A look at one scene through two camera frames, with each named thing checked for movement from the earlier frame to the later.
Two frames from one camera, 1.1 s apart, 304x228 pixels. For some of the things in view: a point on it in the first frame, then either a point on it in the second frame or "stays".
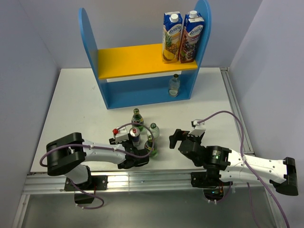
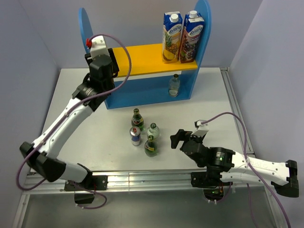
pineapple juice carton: [172, 30] stays
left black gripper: [112, 141] → [115, 68]
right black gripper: [180, 135] stays
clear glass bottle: [174, 86] stays
